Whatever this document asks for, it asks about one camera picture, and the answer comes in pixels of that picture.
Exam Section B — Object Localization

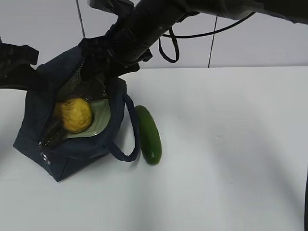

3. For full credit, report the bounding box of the dark blue lunch bag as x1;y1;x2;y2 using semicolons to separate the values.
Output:
13;46;140;182

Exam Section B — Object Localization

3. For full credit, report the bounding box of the green cucumber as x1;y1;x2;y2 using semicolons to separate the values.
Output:
135;105;162;166

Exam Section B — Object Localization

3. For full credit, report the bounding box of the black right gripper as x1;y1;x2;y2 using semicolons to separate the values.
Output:
78;24;153;81

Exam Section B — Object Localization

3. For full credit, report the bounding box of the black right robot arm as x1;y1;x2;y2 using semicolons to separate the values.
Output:
79;0;308;79

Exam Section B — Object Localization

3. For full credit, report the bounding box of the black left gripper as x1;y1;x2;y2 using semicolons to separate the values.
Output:
0;40;46;91

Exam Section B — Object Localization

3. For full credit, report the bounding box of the yellow pear-shaped fruit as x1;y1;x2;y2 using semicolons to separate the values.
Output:
53;98;93;133

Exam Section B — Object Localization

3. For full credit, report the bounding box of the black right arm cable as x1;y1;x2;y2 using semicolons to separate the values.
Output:
158;11;256;63

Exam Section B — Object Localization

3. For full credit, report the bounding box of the silver zipper pull ring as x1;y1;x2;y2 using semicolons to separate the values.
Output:
40;151;51;166

